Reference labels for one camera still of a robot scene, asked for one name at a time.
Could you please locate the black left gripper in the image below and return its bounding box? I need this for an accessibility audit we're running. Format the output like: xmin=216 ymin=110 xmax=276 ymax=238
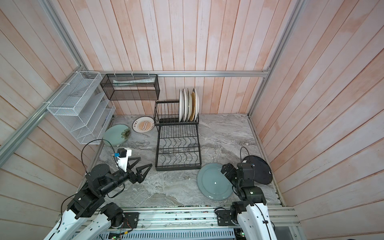
xmin=100 ymin=156 xmax=153 ymax=196

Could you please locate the large grey-green plate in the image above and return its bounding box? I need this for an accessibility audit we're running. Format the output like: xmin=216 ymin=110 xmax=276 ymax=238
xmin=197 ymin=163 xmax=233 ymax=201

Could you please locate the black round plate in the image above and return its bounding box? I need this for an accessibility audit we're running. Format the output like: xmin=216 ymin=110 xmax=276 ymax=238
xmin=242 ymin=155 xmax=273 ymax=185

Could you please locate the black wire dish rack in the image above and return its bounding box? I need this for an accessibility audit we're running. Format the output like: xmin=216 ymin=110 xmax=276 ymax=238
xmin=154 ymin=100 xmax=202 ymax=171

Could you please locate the white plate black ring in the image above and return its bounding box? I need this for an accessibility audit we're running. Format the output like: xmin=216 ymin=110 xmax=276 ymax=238
xmin=178 ymin=88 xmax=186 ymax=123

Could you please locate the white plate orange sunburst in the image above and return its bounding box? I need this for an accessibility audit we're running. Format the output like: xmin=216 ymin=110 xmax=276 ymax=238
xmin=183 ymin=89 xmax=189 ymax=122
xmin=132 ymin=116 xmax=155 ymax=134

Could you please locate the white plate dark green rim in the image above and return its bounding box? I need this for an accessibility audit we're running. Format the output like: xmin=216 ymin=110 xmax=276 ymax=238
xmin=193 ymin=88 xmax=200 ymax=122

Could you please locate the cream plate with berry sprigs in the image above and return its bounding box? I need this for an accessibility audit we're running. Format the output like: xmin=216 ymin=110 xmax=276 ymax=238
xmin=187 ymin=90 xmax=193 ymax=122

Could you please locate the yellow woven plate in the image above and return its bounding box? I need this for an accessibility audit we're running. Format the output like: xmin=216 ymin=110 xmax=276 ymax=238
xmin=190 ymin=91 xmax=197 ymax=122

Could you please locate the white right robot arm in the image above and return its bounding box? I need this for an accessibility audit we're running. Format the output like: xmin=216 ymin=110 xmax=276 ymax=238
xmin=221 ymin=163 xmax=277 ymax=240

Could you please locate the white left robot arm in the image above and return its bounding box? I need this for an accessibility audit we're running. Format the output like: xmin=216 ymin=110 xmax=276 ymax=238
xmin=45 ymin=157 xmax=153 ymax=240

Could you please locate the pale green leaf plate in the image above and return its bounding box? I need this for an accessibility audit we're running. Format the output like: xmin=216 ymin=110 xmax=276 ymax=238
xmin=103 ymin=125 xmax=131 ymax=146

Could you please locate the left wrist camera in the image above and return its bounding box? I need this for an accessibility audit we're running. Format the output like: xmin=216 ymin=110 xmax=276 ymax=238
xmin=115 ymin=148 xmax=132 ymax=172

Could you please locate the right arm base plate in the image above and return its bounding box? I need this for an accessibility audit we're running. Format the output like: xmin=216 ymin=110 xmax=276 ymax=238
xmin=214 ymin=207 xmax=237 ymax=226

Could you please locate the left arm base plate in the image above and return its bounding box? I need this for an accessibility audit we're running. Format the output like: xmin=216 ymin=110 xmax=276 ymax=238
xmin=122 ymin=212 xmax=140 ymax=230

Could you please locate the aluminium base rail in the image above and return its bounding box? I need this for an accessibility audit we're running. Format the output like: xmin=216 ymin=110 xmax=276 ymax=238
xmin=122 ymin=206 xmax=301 ymax=231

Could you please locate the black mesh wall basket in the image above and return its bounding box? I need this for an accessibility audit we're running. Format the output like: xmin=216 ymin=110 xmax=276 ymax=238
xmin=101 ymin=73 xmax=160 ymax=101

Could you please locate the white mesh wall shelf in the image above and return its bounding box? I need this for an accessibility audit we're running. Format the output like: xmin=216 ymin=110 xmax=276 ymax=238
xmin=48 ymin=72 xmax=116 ymax=145

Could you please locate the aluminium wall frame rail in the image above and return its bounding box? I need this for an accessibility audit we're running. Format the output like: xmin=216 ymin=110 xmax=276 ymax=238
xmin=95 ymin=70 xmax=269 ymax=78

